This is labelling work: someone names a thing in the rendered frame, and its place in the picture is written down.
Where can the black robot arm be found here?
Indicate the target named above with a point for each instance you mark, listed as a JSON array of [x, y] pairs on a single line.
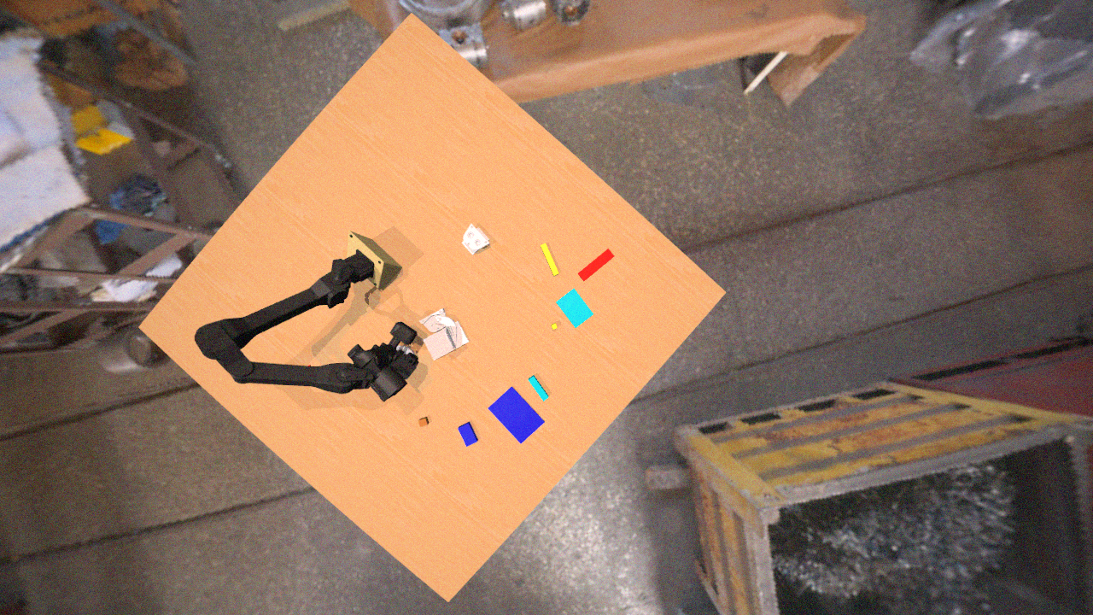
[[222, 340]]

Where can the cyan rectangular plate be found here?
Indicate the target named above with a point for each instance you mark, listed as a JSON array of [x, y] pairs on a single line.
[[574, 308]]

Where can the cyan flat bar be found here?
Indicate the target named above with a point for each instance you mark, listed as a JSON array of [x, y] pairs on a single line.
[[538, 388]]

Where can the red flat bar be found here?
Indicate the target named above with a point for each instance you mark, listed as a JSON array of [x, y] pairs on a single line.
[[595, 265]]

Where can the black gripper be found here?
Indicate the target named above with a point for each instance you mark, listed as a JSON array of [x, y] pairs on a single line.
[[400, 333]]

